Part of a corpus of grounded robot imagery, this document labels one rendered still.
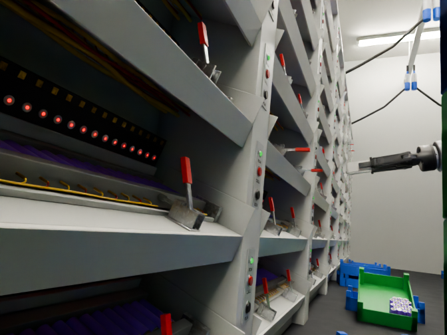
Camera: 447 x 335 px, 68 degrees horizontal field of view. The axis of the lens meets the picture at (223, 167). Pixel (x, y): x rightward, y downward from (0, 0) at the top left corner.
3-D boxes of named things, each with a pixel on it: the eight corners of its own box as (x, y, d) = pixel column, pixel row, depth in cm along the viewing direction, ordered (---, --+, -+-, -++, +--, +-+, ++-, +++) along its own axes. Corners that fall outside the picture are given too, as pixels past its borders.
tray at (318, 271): (322, 284, 177) (333, 260, 177) (304, 303, 122) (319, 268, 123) (288, 265, 186) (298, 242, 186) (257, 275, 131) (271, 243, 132)
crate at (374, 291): (417, 332, 119) (418, 312, 117) (356, 320, 127) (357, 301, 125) (408, 290, 146) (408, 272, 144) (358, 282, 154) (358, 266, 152)
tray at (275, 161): (306, 196, 121) (316, 173, 121) (258, 159, 66) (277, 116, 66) (258, 175, 129) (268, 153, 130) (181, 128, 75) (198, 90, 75)
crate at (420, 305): (418, 314, 150) (418, 296, 152) (425, 324, 132) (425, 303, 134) (347, 302, 162) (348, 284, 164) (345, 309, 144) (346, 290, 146)
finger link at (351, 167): (371, 169, 98) (371, 169, 98) (346, 173, 101) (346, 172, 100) (370, 159, 99) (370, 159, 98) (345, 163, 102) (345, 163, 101)
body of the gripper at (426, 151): (440, 166, 89) (402, 171, 92) (434, 172, 97) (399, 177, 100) (434, 140, 91) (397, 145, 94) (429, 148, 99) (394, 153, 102)
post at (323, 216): (327, 292, 184) (339, 18, 214) (325, 294, 175) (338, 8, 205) (291, 286, 192) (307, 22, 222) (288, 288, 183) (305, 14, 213)
